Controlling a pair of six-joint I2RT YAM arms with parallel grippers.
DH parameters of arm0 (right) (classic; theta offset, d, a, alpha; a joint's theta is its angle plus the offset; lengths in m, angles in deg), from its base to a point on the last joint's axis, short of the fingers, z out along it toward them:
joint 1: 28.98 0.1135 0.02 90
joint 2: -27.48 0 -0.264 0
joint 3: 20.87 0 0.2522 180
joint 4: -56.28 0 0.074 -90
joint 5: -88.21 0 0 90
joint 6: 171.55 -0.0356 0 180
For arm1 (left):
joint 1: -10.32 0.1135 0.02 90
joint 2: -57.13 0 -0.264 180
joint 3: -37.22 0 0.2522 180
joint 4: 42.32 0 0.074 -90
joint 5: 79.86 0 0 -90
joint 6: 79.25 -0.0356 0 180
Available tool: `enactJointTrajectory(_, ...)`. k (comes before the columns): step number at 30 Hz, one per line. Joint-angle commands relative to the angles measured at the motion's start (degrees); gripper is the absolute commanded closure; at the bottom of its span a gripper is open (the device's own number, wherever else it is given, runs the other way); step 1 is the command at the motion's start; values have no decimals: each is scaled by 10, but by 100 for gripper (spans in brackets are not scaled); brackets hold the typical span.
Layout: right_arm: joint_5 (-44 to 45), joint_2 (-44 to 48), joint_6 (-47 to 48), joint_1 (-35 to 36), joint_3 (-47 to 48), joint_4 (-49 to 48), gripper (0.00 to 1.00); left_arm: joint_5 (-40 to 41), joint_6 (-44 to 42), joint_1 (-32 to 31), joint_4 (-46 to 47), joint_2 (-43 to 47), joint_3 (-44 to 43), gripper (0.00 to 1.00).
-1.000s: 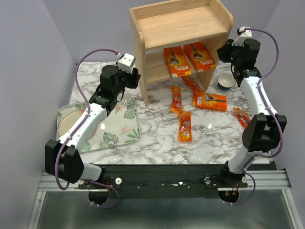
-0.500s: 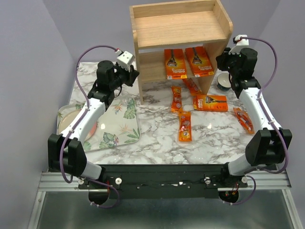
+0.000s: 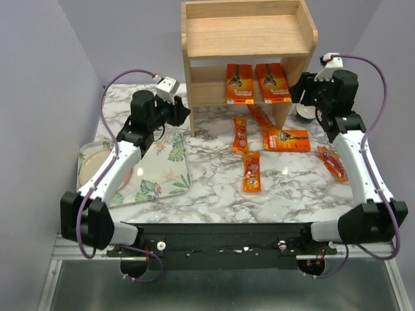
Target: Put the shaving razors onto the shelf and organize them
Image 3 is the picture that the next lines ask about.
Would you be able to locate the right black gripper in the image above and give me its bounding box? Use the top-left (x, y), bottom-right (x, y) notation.
top-left (288, 71), bottom-right (332, 113)

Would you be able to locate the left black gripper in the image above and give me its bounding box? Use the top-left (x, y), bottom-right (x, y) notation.
top-left (148, 93), bottom-right (192, 132)

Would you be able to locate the orange razor box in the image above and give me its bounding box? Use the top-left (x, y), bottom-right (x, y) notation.
top-left (262, 129), bottom-right (311, 152)
top-left (255, 63), bottom-right (292, 104)
top-left (226, 63), bottom-right (254, 105)

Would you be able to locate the orange razor pouch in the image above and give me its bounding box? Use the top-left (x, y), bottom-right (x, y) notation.
top-left (243, 149), bottom-right (261, 193)
top-left (317, 146), bottom-right (349, 182)
top-left (233, 117), bottom-right (248, 153)
top-left (247, 104), bottom-right (274, 132)

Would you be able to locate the wooden two-tier shelf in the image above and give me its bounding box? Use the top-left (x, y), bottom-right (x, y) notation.
top-left (180, 0), bottom-right (320, 137)

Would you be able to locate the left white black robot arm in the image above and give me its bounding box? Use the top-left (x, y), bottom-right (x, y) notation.
top-left (60, 90), bottom-right (191, 256)

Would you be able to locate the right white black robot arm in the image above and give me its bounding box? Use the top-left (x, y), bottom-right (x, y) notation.
top-left (290, 69), bottom-right (408, 254)

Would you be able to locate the dark green ceramic bowl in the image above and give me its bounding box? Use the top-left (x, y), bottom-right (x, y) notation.
top-left (294, 103), bottom-right (317, 124)

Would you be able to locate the clear drinking glass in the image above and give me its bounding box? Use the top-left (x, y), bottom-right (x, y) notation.
top-left (162, 131), bottom-right (177, 144)

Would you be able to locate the leaf-patterned serving tray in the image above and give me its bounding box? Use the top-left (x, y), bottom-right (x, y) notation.
top-left (77, 128), bottom-right (191, 207)

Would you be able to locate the orange razor pouch upright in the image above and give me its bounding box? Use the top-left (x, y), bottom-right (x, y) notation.
top-left (233, 117), bottom-right (248, 153)

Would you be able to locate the cream and pink plate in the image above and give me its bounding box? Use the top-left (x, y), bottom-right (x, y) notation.
top-left (78, 149), bottom-right (134, 192)

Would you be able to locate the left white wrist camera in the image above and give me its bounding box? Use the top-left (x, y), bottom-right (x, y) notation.
top-left (156, 76), bottom-right (180, 105)

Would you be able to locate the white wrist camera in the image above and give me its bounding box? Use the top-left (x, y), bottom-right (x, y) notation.
top-left (156, 76), bottom-right (180, 105)
top-left (314, 52), bottom-right (344, 82)

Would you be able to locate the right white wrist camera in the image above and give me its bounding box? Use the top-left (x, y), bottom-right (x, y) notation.
top-left (314, 52), bottom-right (344, 82)

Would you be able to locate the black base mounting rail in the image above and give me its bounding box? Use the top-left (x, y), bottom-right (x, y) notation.
top-left (126, 224), bottom-right (336, 270)

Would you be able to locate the aluminium frame rail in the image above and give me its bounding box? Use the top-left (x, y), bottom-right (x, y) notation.
top-left (51, 232), bottom-right (396, 261)

